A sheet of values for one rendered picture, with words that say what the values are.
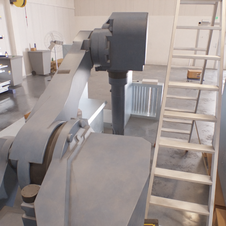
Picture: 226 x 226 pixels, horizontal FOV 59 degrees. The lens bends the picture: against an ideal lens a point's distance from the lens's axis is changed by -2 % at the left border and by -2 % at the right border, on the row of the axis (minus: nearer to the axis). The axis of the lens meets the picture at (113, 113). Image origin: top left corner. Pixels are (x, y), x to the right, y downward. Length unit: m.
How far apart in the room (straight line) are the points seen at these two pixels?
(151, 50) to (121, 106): 9.74
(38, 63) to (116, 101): 7.28
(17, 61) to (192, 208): 6.75
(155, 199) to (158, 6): 10.32
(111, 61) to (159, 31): 9.93
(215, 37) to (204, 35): 0.51
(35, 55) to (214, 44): 8.20
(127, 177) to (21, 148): 0.38
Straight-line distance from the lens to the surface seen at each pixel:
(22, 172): 0.79
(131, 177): 0.65
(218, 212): 2.50
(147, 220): 1.37
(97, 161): 0.70
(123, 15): 1.40
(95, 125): 3.39
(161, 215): 2.51
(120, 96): 1.69
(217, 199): 2.64
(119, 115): 1.77
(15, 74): 7.50
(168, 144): 1.63
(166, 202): 1.76
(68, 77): 1.10
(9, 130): 2.90
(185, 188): 2.88
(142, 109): 4.59
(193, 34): 11.24
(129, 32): 1.33
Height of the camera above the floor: 1.88
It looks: 23 degrees down
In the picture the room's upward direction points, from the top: straight up
